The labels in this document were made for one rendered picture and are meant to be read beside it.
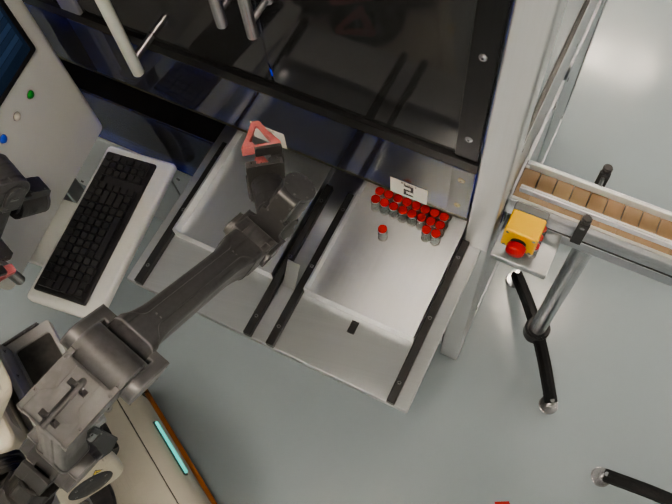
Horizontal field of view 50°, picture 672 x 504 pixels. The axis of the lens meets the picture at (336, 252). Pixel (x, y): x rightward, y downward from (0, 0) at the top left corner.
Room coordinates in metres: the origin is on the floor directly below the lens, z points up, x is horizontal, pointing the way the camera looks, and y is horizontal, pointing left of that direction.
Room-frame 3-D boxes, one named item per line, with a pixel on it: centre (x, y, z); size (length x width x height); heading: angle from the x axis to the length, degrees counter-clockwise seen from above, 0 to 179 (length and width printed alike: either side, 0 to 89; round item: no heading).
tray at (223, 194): (0.85, 0.15, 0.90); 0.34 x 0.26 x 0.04; 144
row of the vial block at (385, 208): (0.73, -0.17, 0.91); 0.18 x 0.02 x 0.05; 54
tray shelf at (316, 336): (0.70, 0.06, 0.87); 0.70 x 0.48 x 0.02; 54
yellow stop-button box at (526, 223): (0.61, -0.39, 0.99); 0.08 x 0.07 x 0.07; 144
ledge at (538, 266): (0.63, -0.43, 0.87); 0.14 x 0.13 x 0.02; 144
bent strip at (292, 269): (0.59, 0.13, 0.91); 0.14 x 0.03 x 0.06; 145
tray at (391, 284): (0.66, -0.12, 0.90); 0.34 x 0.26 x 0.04; 144
